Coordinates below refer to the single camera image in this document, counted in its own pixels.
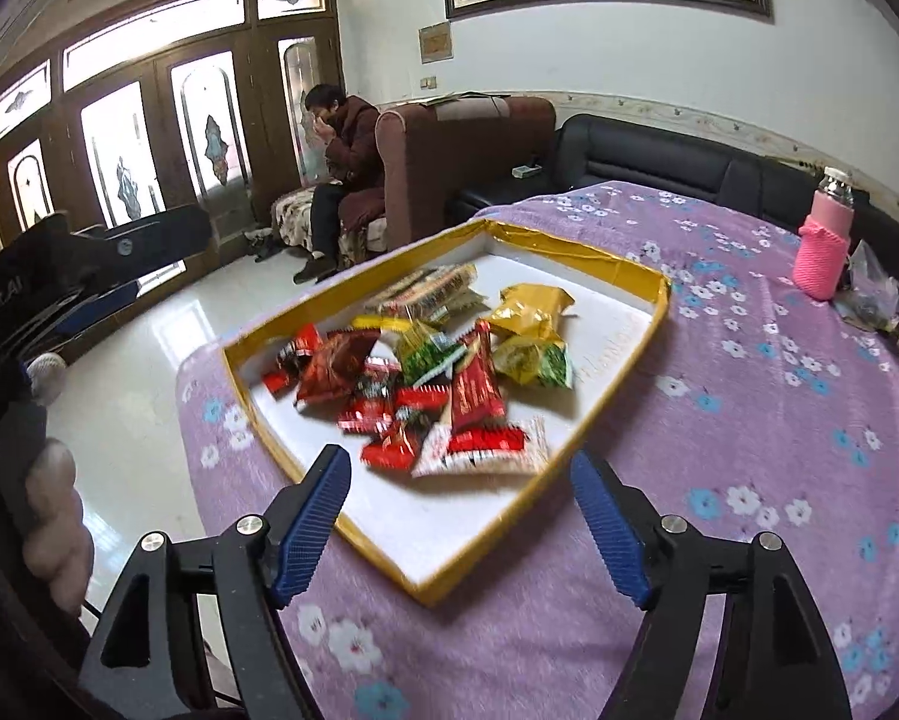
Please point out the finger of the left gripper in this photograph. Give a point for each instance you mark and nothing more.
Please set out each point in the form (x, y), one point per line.
(136, 249)
(99, 309)

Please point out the red black candy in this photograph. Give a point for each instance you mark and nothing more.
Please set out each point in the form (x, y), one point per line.
(416, 410)
(292, 360)

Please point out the dark red foil snack bag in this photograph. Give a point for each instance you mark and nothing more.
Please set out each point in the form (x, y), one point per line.
(336, 366)

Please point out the green pea snack bag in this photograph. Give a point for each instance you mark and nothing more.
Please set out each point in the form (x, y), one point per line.
(425, 353)

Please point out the white red snack packet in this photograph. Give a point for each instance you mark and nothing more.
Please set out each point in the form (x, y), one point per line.
(519, 449)

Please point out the large cracker pack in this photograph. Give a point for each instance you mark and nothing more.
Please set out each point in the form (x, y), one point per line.
(432, 295)

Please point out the yellow snack pouch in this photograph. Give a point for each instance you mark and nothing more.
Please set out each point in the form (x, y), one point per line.
(530, 310)

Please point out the long red chocolate bar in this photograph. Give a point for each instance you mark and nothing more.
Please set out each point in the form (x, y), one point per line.
(476, 397)

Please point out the left white gloved hand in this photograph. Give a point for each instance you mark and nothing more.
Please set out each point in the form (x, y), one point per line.
(59, 550)

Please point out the wooden glass door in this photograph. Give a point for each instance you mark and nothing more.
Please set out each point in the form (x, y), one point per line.
(163, 103)

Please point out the seated person in maroon coat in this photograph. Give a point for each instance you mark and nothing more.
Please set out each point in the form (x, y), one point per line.
(346, 126)

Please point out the brown armchair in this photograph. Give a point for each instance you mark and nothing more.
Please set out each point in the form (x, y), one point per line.
(429, 151)

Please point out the clear plastic bag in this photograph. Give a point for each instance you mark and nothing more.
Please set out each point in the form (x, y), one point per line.
(866, 297)

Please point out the pink knitted thermos bottle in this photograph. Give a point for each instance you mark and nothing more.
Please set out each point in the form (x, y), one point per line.
(825, 236)

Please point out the black leather sofa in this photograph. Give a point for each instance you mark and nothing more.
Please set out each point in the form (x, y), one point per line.
(588, 150)

